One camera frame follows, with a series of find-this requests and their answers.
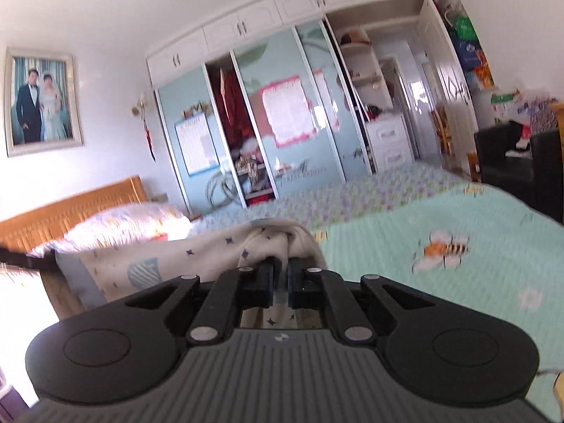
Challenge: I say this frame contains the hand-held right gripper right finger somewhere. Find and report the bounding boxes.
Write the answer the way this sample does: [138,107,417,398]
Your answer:
[287,258,441,345]

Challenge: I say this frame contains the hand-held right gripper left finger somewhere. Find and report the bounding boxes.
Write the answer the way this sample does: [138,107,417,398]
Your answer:
[124,257,283,347]

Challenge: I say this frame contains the white star print shirt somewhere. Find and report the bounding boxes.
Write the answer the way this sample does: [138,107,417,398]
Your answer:
[55,218,329,331]

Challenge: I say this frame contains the patterned clothes pile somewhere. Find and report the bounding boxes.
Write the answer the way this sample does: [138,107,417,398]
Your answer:
[231,139,274,206]

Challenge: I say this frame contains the red hanging clothes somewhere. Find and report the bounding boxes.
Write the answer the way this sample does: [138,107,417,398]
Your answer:
[207,64,254,142]

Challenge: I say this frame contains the wooden headboard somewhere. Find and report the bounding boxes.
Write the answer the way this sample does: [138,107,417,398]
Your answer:
[0,176,148,254]

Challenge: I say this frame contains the floral duvet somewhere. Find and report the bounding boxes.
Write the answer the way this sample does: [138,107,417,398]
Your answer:
[29,203,192,258]

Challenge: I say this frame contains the blue framed calendar poster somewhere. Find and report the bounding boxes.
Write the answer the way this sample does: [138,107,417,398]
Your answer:
[174,111,220,178]

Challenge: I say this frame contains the framed wedding photo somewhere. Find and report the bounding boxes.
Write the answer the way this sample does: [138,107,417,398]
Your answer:
[4,46,84,158]

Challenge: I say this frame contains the mint quilted bee bedspread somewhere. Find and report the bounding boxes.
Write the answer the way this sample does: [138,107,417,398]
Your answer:
[304,180,564,410]

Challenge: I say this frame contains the white drawer unit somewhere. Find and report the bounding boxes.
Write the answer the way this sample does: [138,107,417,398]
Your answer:
[365,112,415,172]

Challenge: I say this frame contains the pink paper poster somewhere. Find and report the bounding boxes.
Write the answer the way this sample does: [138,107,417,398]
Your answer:
[312,68,341,134]
[259,75,319,148]

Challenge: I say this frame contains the white and teal wardrobe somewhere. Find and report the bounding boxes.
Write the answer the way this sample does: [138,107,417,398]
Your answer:
[145,0,441,212]

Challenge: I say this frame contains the wooden chair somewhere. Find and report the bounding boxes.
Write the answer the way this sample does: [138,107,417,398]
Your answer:
[434,103,454,159]

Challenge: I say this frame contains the black armchair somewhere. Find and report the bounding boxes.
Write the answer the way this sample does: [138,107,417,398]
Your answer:
[473,121,564,225]

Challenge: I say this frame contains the white room door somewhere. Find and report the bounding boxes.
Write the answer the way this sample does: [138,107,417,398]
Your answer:
[414,0,479,177]

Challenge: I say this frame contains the green and white box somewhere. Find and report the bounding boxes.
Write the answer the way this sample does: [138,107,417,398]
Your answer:
[491,90,521,124]

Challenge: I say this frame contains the colourful hanging bags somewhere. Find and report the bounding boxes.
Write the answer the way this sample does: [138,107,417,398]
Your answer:
[436,0,496,91]

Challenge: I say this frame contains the dark patterned cloth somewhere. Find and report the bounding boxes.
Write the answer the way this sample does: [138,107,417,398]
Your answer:
[524,97,560,135]

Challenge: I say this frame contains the wooden dresser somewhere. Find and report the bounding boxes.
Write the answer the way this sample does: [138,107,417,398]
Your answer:
[548,103,564,133]

